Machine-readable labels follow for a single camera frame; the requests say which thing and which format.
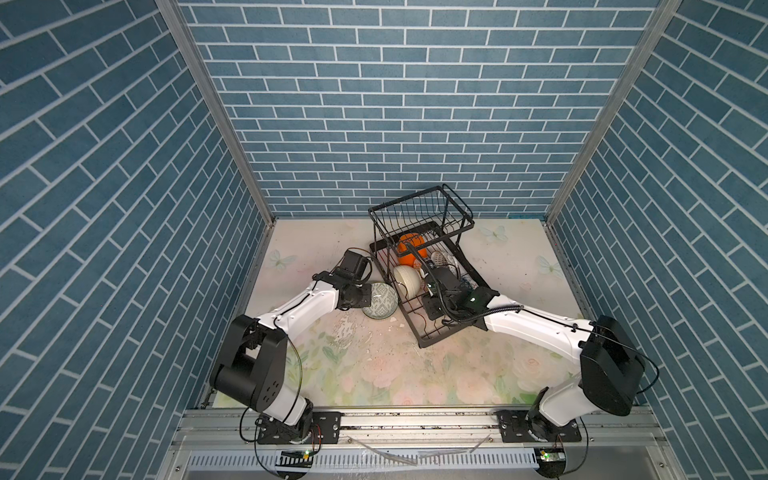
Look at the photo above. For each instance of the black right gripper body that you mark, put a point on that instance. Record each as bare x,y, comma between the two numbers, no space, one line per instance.
432,308

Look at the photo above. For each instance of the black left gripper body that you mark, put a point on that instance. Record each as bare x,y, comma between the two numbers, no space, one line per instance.
361,295

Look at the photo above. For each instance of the plain cream white bowl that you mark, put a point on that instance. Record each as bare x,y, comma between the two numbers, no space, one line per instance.
408,282

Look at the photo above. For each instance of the orange plastic bowl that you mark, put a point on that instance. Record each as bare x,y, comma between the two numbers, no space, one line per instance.
410,249

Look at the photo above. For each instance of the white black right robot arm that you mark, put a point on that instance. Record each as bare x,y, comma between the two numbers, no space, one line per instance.
608,367

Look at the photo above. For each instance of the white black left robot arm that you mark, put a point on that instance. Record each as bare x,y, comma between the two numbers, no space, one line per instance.
251,362

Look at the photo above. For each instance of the black wire dish rack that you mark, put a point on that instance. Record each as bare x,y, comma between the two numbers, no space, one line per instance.
441,217

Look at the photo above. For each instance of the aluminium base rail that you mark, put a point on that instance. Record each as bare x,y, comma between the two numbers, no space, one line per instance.
488,442

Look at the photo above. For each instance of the aluminium left corner post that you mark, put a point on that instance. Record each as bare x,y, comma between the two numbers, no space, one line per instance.
173,17

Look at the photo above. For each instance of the aluminium corner post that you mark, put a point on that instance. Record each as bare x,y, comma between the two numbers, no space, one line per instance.
173,17
657,24

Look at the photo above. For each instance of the aluminium right corner post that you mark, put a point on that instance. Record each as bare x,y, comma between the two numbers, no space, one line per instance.
657,24

